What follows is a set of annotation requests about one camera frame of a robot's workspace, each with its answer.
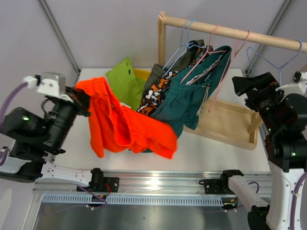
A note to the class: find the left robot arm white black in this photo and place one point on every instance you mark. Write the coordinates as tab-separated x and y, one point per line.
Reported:
36	137

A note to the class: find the yellow plastic tray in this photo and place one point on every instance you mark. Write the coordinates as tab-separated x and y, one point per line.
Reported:
142	74

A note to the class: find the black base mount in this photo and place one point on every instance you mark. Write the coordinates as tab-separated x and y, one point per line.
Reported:
107	184
213	186

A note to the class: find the pink wire hanger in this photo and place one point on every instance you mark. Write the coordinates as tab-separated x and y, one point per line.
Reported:
235	51
206	53

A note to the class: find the orange shorts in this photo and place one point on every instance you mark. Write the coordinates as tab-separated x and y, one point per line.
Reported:
116	127

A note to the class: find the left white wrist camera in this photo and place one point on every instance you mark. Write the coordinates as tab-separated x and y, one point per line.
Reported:
50	84

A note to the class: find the teal shorts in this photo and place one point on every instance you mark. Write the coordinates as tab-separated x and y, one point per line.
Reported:
183	103

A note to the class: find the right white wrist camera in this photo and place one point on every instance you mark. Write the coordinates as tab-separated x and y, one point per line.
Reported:
298	86

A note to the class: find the slotted cable duct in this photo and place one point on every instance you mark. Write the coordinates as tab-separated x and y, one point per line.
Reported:
136	200

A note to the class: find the lime green shorts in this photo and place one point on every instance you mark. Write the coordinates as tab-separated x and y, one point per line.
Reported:
125	85

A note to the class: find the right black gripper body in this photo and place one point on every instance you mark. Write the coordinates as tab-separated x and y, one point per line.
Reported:
265	101

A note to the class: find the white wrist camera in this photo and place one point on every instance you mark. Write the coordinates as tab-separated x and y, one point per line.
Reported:
298	86
50	84

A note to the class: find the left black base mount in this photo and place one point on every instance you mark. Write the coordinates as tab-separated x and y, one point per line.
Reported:
107	184

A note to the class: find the aluminium mounting rail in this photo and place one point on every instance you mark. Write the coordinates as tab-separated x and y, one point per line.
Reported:
158	182

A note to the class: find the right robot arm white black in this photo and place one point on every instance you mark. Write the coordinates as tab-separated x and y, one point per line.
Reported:
283	110

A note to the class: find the camouflage patterned shorts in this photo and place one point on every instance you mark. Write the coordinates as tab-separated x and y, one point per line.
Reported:
155	95

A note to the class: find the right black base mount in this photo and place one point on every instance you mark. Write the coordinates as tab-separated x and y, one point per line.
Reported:
213	186

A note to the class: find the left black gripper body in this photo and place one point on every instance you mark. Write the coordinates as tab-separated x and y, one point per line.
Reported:
81	107

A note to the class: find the olive grey shorts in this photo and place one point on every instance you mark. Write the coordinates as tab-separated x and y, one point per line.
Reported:
158	74

